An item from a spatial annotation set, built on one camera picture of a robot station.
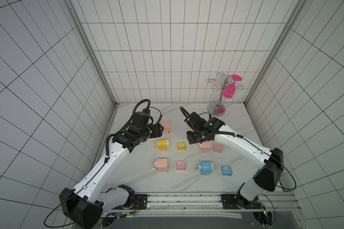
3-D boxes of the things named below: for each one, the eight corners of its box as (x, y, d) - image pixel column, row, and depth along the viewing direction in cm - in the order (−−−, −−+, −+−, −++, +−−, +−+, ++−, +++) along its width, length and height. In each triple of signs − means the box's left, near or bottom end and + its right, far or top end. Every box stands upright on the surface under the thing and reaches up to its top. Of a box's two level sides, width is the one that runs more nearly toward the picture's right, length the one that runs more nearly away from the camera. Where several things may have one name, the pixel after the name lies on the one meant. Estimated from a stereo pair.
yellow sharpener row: (156, 150, 93) (155, 145, 87) (156, 144, 96) (155, 139, 90) (168, 150, 93) (168, 145, 87) (168, 144, 96) (168, 139, 90)
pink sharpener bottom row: (153, 171, 85) (151, 167, 79) (154, 163, 88) (152, 159, 82) (167, 171, 85) (166, 167, 79) (167, 163, 88) (167, 159, 82)
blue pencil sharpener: (194, 174, 84) (196, 170, 78) (194, 167, 87) (195, 161, 81) (210, 174, 84) (214, 170, 78) (209, 167, 87) (212, 161, 81)
